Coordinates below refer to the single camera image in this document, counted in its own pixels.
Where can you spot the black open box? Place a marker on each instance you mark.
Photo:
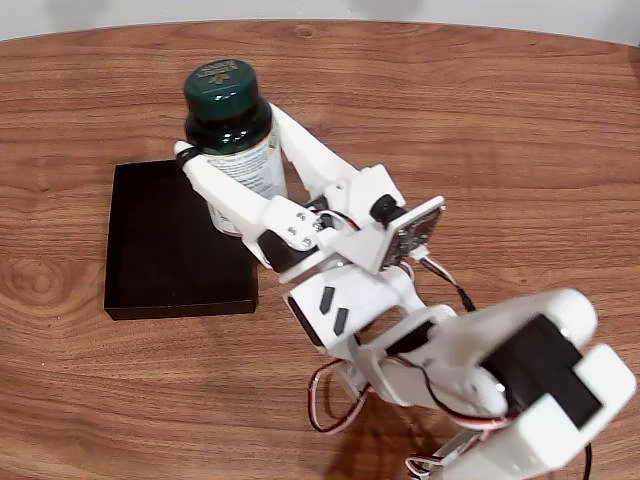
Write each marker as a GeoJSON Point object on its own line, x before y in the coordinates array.
{"type": "Point", "coordinates": [150, 260]}

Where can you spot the green pill bottle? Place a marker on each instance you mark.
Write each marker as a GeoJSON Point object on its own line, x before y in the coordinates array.
{"type": "Point", "coordinates": [225, 125]}

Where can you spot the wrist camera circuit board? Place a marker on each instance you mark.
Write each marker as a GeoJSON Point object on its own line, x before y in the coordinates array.
{"type": "Point", "coordinates": [415, 230]}

